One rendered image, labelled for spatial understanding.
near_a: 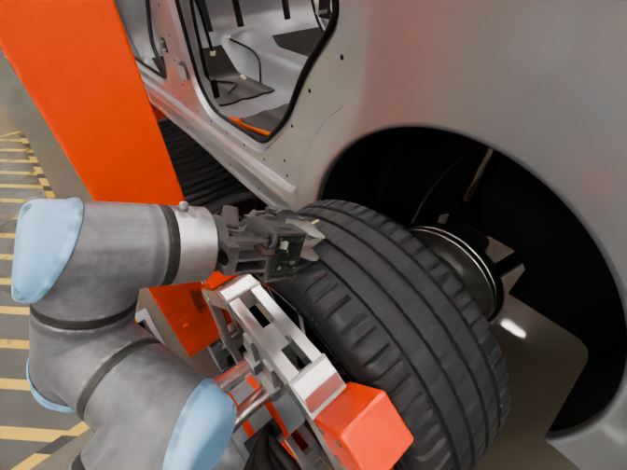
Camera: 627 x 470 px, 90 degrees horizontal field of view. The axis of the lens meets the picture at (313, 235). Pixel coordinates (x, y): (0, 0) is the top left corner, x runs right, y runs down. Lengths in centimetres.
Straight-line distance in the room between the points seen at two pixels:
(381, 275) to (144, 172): 50
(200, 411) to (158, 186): 52
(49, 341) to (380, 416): 35
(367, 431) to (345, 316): 14
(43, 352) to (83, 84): 41
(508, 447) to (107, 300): 166
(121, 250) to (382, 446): 34
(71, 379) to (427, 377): 41
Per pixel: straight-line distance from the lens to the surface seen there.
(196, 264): 36
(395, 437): 44
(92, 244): 33
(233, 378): 61
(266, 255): 39
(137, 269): 34
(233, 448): 68
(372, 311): 47
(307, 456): 96
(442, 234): 86
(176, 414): 32
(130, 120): 68
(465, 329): 56
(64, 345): 39
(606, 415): 82
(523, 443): 183
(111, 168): 71
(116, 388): 35
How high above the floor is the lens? 156
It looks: 44 degrees down
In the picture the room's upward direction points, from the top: straight up
